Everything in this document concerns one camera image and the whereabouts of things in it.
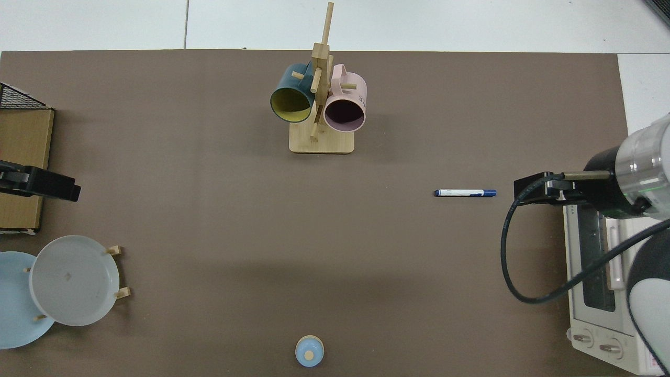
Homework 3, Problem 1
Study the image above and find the pale toaster oven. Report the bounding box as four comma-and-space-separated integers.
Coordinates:
563, 202, 670, 375

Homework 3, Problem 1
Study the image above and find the grey plate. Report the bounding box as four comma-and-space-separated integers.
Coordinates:
29, 235, 120, 327

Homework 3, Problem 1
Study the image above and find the brown table cloth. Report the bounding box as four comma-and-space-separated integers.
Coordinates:
0, 50, 629, 377

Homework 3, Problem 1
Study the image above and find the light blue plate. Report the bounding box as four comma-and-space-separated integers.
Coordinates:
0, 251, 55, 349

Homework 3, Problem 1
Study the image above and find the wire basket with wooden floor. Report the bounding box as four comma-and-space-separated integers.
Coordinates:
0, 82, 55, 235

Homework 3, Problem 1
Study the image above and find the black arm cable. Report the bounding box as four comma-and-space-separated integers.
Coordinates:
501, 175, 670, 304

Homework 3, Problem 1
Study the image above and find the blue and white marker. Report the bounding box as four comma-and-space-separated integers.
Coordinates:
434, 188, 497, 198

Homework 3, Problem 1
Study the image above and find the wooden plate rack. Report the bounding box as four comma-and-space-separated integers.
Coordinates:
24, 245, 131, 321

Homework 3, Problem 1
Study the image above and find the dark teal cup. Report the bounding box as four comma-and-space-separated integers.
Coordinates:
270, 62, 316, 124

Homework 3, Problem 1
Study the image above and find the wooden cup stand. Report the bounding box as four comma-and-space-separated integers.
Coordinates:
289, 2, 355, 154

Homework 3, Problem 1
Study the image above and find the pink cup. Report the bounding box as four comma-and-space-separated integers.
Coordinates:
323, 64, 367, 132

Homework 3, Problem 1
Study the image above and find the dark grey panel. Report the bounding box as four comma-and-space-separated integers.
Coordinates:
643, 0, 670, 28

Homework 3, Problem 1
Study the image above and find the small blue round bell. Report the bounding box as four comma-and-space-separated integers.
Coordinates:
295, 335, 325, 368

